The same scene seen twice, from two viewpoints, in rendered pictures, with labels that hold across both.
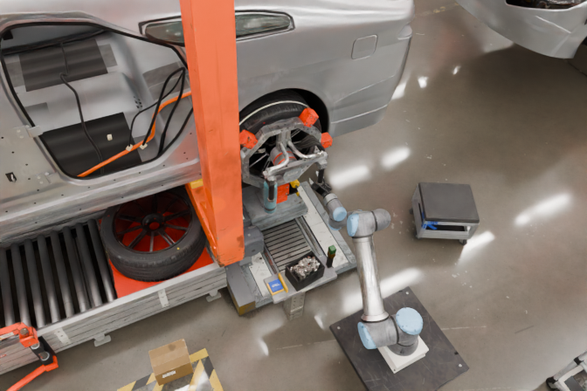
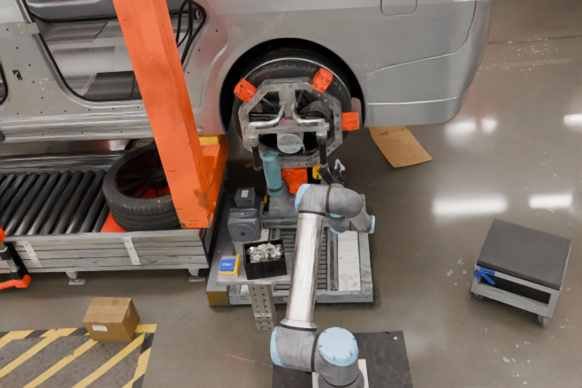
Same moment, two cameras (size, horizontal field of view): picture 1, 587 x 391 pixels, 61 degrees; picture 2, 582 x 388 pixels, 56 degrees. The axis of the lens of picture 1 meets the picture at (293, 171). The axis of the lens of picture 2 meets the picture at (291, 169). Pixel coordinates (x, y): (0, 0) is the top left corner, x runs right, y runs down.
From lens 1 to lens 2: 1.55 m
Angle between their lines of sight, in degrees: 28
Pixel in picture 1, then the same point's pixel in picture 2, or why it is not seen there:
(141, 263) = (119, 203)
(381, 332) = (291, 343)
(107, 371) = (62, 309)
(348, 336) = not seen: hidden behind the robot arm
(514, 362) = not seen: outside the picture
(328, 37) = not seen: outside the picture
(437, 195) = (509, 239)
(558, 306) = not seen: outside the picture
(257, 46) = not seen: outside the picture
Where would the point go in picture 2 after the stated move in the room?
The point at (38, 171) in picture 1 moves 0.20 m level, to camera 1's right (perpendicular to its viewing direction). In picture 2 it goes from (41, 75) to (64, 83)
